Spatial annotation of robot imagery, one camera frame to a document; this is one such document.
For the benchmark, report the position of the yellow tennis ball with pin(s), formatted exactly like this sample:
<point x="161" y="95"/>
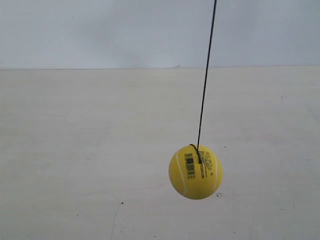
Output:
<point x="195" y="172"/>

